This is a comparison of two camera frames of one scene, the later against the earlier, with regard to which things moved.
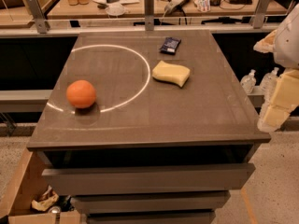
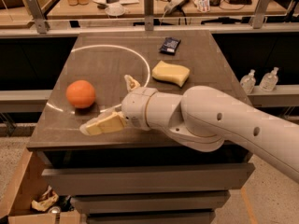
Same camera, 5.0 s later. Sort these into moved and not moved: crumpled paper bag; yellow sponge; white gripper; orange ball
Moved: white gripper
Not moved: crumpled paper bag; yellow sponge; orange ball
